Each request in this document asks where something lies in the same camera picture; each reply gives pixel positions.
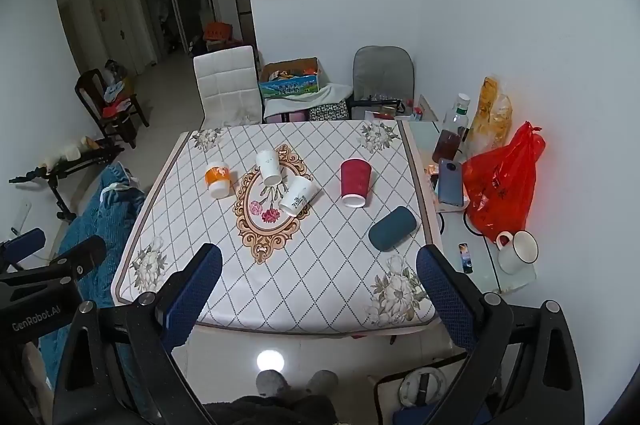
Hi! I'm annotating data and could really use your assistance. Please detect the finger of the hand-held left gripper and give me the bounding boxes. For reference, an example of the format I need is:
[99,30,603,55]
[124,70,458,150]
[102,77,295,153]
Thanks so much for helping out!
[0,227,47,265]
[47,235,108,277]

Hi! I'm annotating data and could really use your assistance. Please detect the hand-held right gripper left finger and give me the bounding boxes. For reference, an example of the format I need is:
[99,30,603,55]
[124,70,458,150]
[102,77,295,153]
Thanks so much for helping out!
[52,243,223,425]

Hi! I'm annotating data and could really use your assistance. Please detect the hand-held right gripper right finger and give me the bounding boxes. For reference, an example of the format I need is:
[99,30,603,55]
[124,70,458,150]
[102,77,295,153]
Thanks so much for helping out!
[415,245,584,425]

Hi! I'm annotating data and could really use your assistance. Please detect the dark teal cup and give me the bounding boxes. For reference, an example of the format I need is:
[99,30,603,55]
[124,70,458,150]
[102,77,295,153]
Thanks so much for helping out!
[368,205,418,252]

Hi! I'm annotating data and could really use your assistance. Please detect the orange and white cup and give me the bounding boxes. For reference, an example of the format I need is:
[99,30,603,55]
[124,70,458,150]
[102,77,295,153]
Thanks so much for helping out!
[204,161,232,199]

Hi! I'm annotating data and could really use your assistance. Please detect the white paper cup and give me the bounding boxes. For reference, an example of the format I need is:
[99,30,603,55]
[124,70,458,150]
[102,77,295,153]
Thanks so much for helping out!
[255,150,285,187]
[278,176,319,217]

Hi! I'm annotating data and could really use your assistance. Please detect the red paper cup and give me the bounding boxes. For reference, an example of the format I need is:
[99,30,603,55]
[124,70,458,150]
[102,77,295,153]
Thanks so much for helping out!
[340,158,374,208]

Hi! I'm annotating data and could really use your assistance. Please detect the small printed lighter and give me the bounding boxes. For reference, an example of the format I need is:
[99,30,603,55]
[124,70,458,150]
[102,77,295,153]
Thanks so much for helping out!
[457,242,474,275]

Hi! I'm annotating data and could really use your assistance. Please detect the blue blanket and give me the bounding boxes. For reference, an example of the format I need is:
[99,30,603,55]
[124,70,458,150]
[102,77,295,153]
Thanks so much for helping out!
[39,162,147,388]

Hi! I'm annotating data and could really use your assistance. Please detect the glass side table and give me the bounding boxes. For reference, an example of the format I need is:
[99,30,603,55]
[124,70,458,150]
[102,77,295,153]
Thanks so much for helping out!
[399,119,540,297]

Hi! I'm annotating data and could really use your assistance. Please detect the white mug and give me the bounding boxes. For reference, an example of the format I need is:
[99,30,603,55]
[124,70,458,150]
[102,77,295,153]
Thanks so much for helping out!
[494,230,540,275]

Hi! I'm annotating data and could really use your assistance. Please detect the black tripod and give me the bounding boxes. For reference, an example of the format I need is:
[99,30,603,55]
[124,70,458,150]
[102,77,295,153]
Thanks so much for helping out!
[8,145,125,222]

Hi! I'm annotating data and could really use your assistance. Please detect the blue smartphone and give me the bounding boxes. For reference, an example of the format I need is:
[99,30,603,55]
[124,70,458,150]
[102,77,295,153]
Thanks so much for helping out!
[434,158,469,208]

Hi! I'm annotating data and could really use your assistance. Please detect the grey slipper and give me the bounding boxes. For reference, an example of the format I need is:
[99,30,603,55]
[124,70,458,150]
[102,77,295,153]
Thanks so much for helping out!
[255,369,291,399]
[305,369,340,397]

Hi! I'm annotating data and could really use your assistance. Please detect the red plastic bag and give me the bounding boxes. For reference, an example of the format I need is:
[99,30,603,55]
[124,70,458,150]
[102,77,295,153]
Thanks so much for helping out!
[461,121,547,244]

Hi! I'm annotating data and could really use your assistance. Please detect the floral diamond-pattern tablecloth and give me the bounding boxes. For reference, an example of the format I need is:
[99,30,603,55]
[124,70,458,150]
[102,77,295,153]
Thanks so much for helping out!
[111,120,444,339]

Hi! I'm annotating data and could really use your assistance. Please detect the person's dark trousers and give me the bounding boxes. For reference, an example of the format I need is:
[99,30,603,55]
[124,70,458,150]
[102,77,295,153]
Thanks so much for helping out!
[202,394,339,425]

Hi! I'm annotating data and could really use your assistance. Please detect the clear bottle with brown liquid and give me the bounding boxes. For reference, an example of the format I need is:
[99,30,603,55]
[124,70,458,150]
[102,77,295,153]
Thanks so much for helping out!
[431,93,472,164]

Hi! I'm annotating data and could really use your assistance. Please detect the clothes pile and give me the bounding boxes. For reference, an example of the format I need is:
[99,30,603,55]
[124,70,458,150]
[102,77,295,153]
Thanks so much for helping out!
[102,81,135,114]

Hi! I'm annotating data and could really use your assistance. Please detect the dark wooden chair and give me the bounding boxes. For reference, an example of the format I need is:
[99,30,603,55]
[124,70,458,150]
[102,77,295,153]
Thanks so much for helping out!
[74,68,151,150]

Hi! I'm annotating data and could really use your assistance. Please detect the yellow snack bag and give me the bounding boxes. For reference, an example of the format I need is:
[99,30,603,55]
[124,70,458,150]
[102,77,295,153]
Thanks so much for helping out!
[469,76,514,156]

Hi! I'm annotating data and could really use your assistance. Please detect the white padded chair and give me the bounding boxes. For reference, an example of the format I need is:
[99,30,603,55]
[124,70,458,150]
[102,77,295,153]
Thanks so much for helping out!
[193,46,264,131]

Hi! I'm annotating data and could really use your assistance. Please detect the black and white patterned box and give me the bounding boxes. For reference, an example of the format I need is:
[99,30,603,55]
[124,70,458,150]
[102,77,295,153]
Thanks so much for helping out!
[308,101,350,122]

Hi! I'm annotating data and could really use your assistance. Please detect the pale wooden door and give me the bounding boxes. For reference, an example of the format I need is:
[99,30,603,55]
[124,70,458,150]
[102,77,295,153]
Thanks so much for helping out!
[89,0,152,76]

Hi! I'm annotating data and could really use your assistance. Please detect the printed cardboard box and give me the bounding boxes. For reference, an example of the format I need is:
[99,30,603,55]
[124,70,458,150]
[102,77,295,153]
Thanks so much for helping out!
[258,57,322,100]

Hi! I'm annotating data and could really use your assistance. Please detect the white cloth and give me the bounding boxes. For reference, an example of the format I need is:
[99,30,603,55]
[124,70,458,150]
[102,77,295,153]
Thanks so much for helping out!
[263,83,354,124]

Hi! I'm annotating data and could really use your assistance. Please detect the grey padded chair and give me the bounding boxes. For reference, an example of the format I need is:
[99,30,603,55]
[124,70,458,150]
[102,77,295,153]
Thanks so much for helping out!
[351,46,416,106]

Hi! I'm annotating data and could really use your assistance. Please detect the orange box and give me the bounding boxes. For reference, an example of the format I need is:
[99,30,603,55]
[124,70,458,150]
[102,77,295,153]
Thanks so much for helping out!
[203,22,233,44]

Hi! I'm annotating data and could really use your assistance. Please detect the glass sliding door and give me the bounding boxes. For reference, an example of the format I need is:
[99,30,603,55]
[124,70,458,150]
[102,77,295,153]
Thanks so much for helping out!
[134,0,217,62]

